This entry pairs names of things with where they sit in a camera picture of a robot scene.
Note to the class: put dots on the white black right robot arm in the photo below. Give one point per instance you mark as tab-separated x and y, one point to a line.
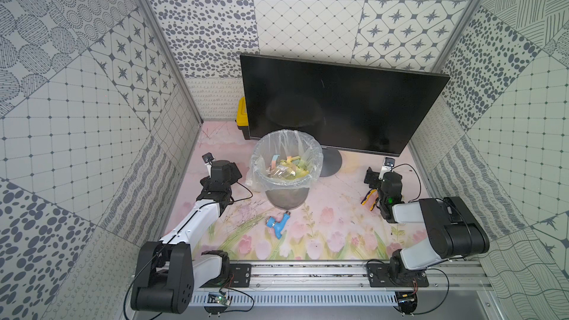
452	232

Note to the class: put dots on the yellow black pliers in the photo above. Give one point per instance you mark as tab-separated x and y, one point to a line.
370	199

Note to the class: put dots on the circuit board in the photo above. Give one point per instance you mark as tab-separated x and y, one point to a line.
406	302
216	304

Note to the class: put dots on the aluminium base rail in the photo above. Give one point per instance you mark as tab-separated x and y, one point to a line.
345	283

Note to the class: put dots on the black AOC computer monitor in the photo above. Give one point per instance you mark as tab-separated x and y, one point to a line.
347	107

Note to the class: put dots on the right circuit board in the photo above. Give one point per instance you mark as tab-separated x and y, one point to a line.
406	302

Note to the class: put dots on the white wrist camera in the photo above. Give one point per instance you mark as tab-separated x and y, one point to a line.
208	162
387	165

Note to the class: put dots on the yellow object behind monitor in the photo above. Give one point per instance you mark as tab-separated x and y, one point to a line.
242	120

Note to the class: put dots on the left circuit board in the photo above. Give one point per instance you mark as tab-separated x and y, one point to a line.
216	304

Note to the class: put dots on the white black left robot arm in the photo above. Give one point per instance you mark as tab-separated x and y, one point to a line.
166	274

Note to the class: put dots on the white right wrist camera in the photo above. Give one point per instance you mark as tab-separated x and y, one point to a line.
387	165

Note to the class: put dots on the clear plastic bin liner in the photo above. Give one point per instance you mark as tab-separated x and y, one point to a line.
284	143

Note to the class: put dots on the blue toy drill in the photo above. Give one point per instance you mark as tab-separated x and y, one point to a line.
278	226

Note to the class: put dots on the discarded sticky notes pile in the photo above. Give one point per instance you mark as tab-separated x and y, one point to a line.
289	168

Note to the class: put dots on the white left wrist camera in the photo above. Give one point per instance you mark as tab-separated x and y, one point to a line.
208	162

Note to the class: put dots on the grey trash bin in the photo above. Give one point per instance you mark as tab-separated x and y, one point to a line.
287	199

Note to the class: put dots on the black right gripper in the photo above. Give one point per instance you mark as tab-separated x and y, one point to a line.
374	176

